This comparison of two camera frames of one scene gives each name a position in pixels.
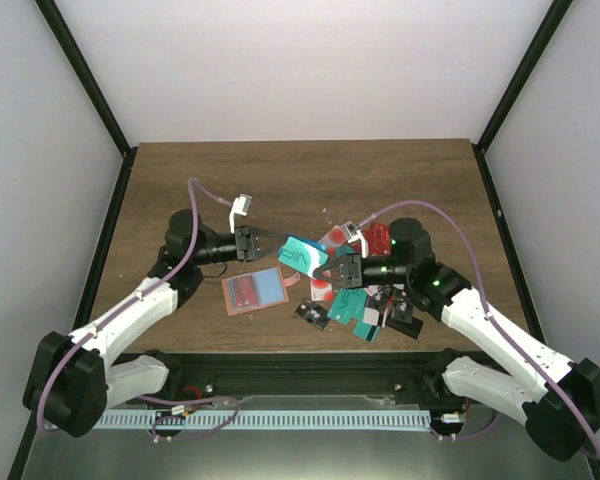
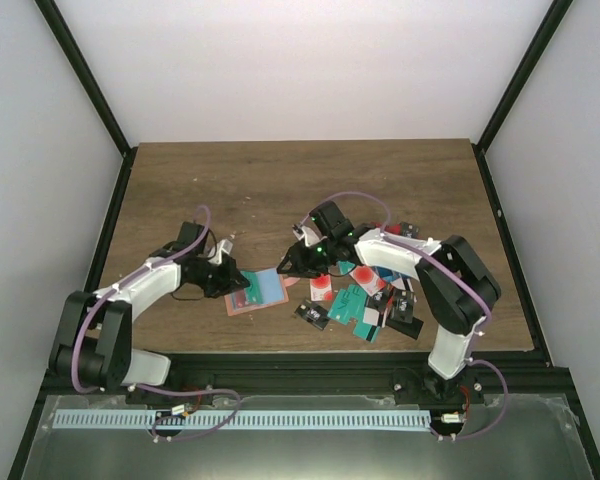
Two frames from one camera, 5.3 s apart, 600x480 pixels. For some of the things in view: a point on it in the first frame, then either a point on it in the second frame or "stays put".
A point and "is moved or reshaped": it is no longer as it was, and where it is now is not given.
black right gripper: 352,264 to 301,264
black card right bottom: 409,329 stays put
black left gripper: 243,233 to 229,284
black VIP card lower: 313,313 stays put
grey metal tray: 493,448 stays put
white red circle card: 321,289 stays put
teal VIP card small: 301,256 is moved or reshaped
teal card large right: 350,303 stays put
